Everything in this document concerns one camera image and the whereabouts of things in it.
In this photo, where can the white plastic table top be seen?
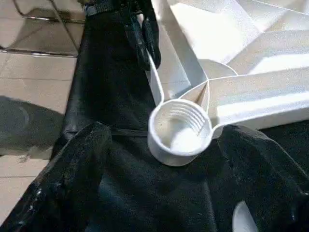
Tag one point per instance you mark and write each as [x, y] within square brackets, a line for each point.
[241, 48]

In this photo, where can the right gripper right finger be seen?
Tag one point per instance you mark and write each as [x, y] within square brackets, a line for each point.
[277, 188]

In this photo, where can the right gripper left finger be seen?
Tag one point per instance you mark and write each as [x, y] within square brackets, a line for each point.
[67, 188]

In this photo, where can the black plastic mat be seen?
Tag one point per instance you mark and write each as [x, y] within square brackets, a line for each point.
[116, 96]

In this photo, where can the chrome metal chair frame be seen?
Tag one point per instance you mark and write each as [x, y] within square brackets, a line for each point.
[36, 53]

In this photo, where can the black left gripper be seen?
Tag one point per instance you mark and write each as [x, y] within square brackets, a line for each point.
[108, 7]

